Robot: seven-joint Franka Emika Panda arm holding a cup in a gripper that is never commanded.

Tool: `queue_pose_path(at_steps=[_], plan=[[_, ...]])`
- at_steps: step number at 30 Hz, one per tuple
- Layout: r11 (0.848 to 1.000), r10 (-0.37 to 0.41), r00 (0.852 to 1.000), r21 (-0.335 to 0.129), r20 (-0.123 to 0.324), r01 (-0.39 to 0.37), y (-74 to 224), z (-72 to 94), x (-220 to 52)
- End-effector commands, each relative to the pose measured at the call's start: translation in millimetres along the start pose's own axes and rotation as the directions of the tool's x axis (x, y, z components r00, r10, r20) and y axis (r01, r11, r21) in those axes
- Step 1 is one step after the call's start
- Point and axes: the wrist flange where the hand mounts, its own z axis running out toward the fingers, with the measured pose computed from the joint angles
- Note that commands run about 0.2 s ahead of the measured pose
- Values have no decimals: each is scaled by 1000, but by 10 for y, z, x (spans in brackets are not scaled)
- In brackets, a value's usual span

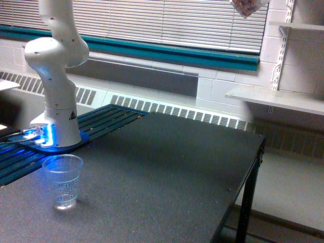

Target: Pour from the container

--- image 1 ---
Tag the upper white wall shelf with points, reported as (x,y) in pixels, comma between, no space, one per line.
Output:
(298,25)

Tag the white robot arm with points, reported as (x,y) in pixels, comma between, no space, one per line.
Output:
(49,57)

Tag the white baseboard radiator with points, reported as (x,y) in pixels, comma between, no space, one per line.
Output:
(95,98)

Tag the black table leg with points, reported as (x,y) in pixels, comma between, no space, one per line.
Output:
(248,195)

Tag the lower white wall shelf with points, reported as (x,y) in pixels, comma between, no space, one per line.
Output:
(281,99)

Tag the clear plastic cup on table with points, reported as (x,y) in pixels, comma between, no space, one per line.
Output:
(62,173)

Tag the clear cup with candy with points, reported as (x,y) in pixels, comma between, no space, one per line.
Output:
(247,7)

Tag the blue slotted mounting rail base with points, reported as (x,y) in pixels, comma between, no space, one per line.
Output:
(18,160)

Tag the white window blinds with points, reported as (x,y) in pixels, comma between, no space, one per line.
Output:
(214,25)

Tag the white wall shelf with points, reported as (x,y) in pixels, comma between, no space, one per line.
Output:
(281,99)
(298,25)

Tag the white slotted shelf standard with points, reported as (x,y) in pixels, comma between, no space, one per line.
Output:
(285,34)

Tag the white object at left edge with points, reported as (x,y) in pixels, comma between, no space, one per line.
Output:
(7,85)

